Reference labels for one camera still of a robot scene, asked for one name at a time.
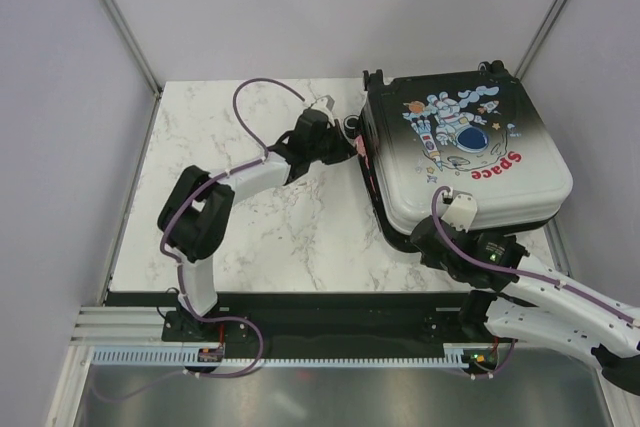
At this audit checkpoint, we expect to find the light blue cable duct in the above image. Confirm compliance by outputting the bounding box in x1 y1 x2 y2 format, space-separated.
91 346 480 369

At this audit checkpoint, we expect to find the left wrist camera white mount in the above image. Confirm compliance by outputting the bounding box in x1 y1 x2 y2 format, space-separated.
308 95 335 124

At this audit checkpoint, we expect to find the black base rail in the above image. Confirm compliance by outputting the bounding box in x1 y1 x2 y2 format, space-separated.
160 291 531 363

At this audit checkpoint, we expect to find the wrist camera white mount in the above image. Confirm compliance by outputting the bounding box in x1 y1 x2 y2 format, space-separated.
308 95 335 124
441 193 478 232

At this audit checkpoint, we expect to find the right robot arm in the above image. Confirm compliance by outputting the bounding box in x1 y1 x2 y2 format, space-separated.
409 217 639 395

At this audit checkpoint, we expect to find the left aluminium frame post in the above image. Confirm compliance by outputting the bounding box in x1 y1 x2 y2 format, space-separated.
98 0 163 98

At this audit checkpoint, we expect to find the pink navy floral garment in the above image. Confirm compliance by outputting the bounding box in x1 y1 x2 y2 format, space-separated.
354 134 370 174

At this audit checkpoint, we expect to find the aluminium frame post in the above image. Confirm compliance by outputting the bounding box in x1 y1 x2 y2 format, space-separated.
513 0 570 81
98 0 163 98

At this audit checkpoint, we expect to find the right aluminium frame post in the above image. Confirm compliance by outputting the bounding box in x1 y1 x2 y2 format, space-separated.
513 0 570 81

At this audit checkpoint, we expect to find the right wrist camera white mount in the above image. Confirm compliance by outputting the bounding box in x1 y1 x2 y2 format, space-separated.
441 193 478 232

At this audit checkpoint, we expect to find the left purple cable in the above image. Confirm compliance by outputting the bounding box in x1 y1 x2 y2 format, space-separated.
158 77 311 378

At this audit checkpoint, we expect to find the white suitcase with dark lining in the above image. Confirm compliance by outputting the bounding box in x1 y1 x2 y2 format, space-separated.
357 60 573 253

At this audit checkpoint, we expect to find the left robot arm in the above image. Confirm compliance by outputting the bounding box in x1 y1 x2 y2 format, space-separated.
157 108 359 340

